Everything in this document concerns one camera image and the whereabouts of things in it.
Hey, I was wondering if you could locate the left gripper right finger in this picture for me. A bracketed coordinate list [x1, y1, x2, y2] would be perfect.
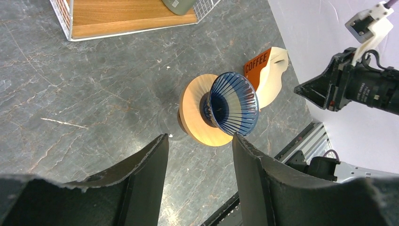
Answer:
[232, 134, 399, 226]

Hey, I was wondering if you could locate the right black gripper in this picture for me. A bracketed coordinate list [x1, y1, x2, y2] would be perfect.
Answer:
[294, 47, 356, 112]

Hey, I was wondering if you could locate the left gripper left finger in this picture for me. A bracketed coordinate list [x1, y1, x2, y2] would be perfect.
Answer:
[0, 134, 169, 226]

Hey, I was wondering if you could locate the blue ribbed coffee dripper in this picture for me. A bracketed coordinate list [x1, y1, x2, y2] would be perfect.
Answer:
[199, 72, 259, 136]

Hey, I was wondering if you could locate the round wooden dripper stand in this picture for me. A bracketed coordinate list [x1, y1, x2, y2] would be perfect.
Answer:
[179, 74, 232, 147]

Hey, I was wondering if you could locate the white wire wooden shelf rack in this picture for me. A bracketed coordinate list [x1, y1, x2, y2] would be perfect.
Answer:
[50, 0, 219, 41]

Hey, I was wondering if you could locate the clear glass carafe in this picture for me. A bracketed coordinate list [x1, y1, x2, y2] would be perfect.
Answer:
[157, 91, 187, 142]

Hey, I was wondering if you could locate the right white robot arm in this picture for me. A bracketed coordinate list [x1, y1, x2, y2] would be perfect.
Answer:
[286, 47, 399, 183]

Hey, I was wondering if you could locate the white coffee filter stack holder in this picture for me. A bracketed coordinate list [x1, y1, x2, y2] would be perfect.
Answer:
[244, 47, 289, 109]

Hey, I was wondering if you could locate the grey green spray bottle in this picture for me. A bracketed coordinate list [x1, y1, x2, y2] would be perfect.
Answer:
[162, 0, 196, 16]

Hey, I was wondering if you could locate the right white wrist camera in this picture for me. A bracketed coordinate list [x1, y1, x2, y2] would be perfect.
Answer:
[345, 0, 396, 66]

